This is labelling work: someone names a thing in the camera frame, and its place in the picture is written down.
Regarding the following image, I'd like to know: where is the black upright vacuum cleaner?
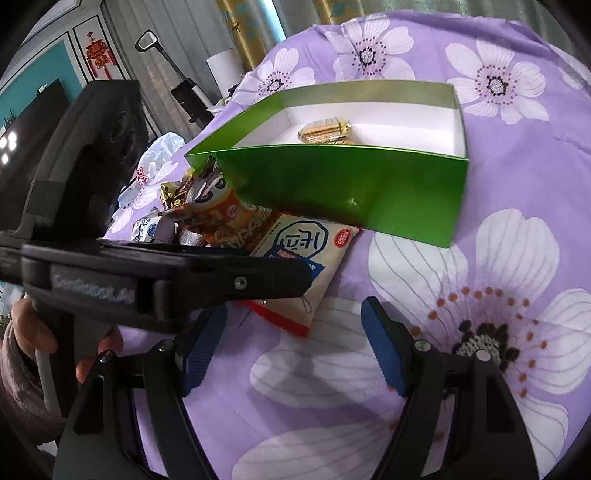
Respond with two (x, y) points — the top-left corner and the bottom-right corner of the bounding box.
(134, 29), (213, 129)

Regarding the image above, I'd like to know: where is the white blue red snack packet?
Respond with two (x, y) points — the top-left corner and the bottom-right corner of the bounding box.
(242, 214), (361, 337)

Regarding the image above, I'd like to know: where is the blue white porcelain-pattern packet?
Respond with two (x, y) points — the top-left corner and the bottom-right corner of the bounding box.
(130, 208), (176, 243)

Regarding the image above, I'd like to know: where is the white plastic bag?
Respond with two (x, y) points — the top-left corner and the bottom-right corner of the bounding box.
(135, 132), (185, 184)

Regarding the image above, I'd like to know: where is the black television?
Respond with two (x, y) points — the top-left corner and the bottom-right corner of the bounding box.
(0, 79), (70, 230)

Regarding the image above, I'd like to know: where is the panda orange snack bag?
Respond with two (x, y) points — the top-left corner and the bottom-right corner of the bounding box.
(163, 156), (280, 251)

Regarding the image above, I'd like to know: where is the purple floral tablecloth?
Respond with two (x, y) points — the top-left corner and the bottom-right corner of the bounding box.
(103, 9), (591, 480)

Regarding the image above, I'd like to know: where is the person's left hand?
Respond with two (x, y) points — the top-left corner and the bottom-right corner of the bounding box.
(9, 297), (125, 384)

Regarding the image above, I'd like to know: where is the gold foil snack packet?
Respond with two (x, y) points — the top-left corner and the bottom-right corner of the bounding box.
(160, 168), (197, 210)

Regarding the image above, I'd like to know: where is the white cylindrical bin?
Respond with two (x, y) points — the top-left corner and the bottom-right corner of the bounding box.
(206, 48), (243, 95)

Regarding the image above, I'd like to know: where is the red Chinese knot decoration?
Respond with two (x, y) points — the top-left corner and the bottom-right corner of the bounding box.
(85, 31), (116, 80)

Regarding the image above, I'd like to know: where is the yellow curtain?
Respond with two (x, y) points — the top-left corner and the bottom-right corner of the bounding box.
(216, 0), (363, 71)

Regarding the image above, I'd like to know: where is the pink grey sleeve forearm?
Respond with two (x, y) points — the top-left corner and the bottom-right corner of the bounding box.
(1, 324), (65, 445)

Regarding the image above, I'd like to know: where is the green cardboard box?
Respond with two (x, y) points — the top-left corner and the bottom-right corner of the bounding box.
(186, 80), (469, 247)

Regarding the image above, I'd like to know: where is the yellow cracker packet in box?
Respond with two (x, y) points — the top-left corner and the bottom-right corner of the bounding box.
(297, 117), (351, 144)

